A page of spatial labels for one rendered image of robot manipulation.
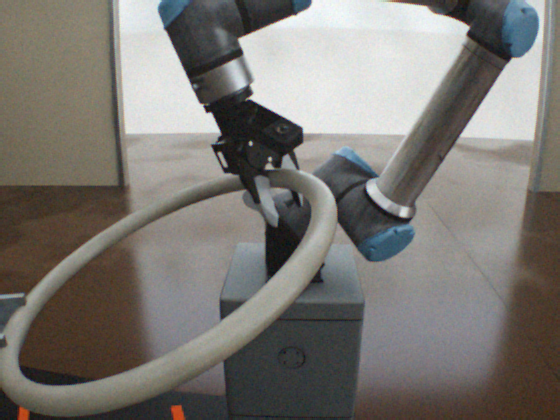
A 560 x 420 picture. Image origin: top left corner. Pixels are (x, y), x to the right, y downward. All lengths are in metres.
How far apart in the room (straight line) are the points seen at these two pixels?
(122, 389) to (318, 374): 1.04
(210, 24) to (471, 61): 0.61
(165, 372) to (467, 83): 0.87
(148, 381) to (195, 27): 0.45
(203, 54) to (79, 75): 5.05
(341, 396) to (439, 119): 0.85
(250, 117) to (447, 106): 0.55
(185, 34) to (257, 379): 1.05
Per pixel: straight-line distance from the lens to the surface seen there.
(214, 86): 0.66
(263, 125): 0.65
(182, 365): 0.41
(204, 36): 0.66
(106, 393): 0.44
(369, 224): 1.20
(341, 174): 1.29
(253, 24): 0.69
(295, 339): 1.35
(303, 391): 1.46
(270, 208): 0.72
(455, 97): 1.08
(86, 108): 5.69
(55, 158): 5.99
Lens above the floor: 1.49
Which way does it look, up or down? 18 degrees down
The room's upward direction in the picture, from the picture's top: straight up
